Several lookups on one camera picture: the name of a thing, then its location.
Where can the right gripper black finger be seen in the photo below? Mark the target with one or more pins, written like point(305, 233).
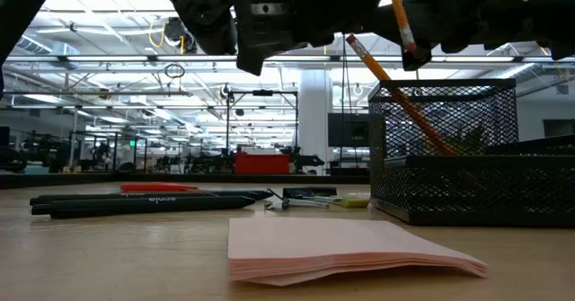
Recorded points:
point(387, 24)
point(449, 27)

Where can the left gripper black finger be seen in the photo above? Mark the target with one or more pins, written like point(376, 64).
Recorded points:
point(350, 0)

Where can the orange pencil with eraser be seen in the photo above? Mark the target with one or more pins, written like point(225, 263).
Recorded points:
point(400, 13)
point(373, 64)

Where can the black mesh desk organizer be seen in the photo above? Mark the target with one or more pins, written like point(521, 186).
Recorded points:
point(471, 184)

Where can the black binder clip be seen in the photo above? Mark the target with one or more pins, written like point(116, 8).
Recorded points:
point(277, 204)
point(310, 192)

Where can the pink sticky note pad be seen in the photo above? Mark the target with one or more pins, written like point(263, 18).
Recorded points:
point(337, 242)

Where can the black ballpoint pen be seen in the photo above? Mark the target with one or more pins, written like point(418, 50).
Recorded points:
point(135, 206)
point(251, 194)
point(67, 199)

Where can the black ceiling-hung device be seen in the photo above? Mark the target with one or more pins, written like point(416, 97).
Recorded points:
point(175, 30)

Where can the red storage crate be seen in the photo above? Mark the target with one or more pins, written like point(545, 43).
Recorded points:
point(260, 164)

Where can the distant black rig frame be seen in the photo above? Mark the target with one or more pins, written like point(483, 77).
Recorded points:
point(262, 93)

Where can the black wall monitor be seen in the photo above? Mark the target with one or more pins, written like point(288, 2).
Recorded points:
point(348, 130)

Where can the black aluminium table frame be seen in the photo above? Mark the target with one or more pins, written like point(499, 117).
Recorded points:
point(67, 180)

